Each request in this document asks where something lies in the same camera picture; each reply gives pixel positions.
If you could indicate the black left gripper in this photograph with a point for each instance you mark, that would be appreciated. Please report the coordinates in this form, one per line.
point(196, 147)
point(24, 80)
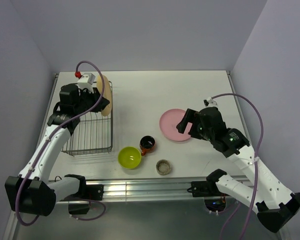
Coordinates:
point(95, 96)

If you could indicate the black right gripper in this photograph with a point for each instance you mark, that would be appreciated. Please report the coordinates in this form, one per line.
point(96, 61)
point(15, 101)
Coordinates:
point(189, 116)

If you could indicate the yellow plastic plate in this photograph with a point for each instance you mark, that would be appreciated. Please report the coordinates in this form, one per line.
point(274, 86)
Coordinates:
point(107, 94)

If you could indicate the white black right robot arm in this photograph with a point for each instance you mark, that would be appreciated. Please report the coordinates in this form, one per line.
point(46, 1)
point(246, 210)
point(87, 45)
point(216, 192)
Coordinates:
point(273, 203)

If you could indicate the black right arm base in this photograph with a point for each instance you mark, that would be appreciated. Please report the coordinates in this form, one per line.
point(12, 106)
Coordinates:
point(204, 189)

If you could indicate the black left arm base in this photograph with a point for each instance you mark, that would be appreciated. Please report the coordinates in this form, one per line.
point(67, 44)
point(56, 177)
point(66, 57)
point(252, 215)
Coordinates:
point(89, 192)

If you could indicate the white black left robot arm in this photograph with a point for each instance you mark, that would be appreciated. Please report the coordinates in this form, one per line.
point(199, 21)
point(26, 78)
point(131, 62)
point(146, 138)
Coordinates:
point(57, 133)

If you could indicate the small speckled beige dish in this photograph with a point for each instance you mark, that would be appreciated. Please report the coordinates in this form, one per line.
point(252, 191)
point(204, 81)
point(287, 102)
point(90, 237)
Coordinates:
point(163, 167)

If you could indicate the pink plastic plate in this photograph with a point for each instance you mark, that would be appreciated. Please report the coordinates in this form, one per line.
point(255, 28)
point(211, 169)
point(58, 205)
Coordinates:
point(168, 125)

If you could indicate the orange mug dark inside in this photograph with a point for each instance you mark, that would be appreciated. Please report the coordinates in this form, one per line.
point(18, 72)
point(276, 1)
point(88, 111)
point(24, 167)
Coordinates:
point(147, 144)

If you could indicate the lime green bowl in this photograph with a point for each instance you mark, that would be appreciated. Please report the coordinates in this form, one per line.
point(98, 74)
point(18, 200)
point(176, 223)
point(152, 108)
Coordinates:
point(129, 157)

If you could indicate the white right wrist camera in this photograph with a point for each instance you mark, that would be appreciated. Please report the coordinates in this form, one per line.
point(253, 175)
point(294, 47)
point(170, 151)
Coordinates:
point(209, 102)

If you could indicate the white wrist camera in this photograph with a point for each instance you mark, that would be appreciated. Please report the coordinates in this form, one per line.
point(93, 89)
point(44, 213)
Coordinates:
point(86, 81)
point(209, 102)

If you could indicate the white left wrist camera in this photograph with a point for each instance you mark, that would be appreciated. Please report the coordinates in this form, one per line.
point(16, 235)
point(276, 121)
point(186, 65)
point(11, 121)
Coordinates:
point(86, 81)

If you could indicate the black wire dish rack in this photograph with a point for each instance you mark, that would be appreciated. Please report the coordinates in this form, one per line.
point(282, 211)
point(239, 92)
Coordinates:
point(93, 134)

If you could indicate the aluminium mounting rail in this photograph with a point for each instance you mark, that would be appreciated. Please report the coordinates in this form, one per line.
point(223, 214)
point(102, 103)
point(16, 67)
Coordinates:
point(165, 188)

